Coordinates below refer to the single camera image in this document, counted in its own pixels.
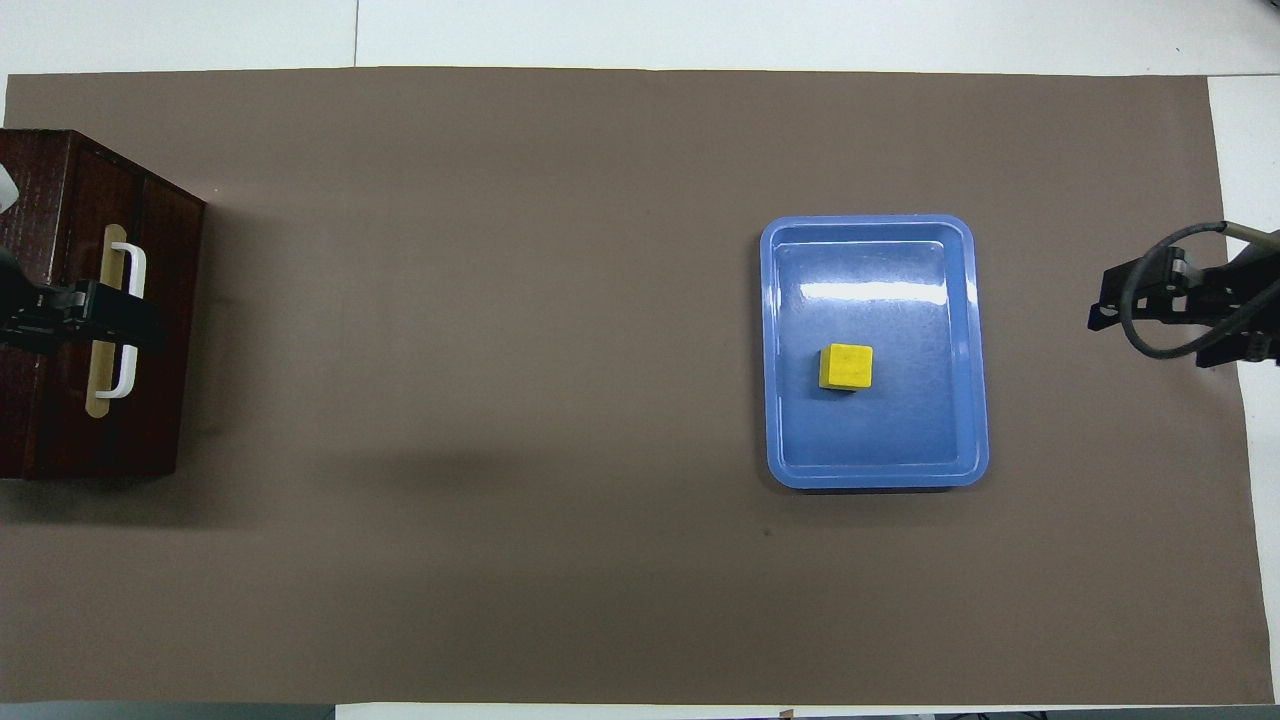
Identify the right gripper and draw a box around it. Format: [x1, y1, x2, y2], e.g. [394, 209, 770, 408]
[1088, 230, 1280, 371]

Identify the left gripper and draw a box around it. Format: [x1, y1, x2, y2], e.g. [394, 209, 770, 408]
[0, 245, 33, 353]

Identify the white drawer handle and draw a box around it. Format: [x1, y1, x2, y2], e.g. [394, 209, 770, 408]
[106, 241, 148, 400]

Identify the yellow block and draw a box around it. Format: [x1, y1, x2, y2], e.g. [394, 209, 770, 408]
[818, 343, 875, 393]

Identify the dark brown wooden cabinet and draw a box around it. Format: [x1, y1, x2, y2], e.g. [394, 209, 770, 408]
[0, 129, 207, 482]

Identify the blue plastic tray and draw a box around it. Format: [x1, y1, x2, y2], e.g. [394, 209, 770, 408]
[759, 214, 991, 491]

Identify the black cable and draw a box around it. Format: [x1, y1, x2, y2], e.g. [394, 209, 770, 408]
[1119, 220, 1280, 361]

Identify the tan handle plate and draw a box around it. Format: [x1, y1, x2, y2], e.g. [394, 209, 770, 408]
[84, 224, 127, 420]

